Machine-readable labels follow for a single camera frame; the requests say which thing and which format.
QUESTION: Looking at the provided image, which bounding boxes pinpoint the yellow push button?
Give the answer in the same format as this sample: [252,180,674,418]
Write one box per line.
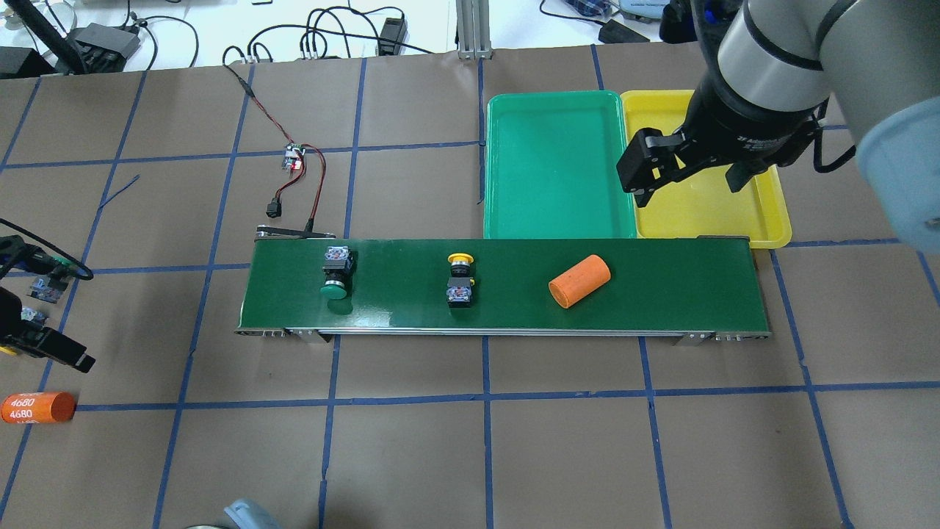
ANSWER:
[1,307,48,358]
[446,253,474,309]

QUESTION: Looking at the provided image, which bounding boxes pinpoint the black inline switch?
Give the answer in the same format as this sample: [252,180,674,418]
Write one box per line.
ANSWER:
[265,195,283,220]

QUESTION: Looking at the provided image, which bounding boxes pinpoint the orange cylinder with 4680 label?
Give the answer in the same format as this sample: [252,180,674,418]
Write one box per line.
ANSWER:
[1,392,77,424]

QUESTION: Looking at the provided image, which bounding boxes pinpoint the green push button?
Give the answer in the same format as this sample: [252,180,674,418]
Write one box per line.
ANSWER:
[320,245,355,301]
[27,257,76,304]

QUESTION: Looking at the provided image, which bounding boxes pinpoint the black power adapter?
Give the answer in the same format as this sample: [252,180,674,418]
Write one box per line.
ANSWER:
[377,17,407,57]

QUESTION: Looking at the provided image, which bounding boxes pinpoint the red black power cable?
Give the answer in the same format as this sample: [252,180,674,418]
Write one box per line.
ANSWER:
[223,65,327,234]

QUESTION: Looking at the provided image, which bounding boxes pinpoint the plain orange cylinder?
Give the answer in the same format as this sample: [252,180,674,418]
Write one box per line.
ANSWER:
[548,254,612,309]

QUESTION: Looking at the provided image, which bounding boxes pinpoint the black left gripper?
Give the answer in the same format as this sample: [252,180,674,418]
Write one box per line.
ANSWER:
[1,235,96,374]

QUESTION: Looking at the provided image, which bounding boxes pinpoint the yellow plastic tray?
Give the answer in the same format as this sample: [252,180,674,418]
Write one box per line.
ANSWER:
[621,90,792,250]

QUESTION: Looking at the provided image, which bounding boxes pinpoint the green plastic tray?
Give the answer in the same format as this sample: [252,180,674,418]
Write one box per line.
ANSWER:
[483,90,637,239]

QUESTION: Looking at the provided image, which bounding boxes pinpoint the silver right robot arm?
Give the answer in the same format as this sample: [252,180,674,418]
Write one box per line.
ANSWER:
[615,1,939,254]

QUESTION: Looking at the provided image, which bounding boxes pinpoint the aluminium frame post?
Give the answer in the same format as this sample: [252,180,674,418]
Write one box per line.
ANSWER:
[455,0,493,60]

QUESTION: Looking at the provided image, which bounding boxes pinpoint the small motor controller board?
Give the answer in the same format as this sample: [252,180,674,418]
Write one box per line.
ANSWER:
[281,143,306,172]

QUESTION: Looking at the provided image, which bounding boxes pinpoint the green conveyor belt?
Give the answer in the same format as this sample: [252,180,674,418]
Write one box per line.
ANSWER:
[235,237,771,341]

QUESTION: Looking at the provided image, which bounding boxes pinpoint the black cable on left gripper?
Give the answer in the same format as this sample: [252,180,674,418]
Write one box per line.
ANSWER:
[0,217,95,281]

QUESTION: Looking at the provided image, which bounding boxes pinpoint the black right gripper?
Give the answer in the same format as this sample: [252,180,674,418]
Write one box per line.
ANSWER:
[615,69,823,208]

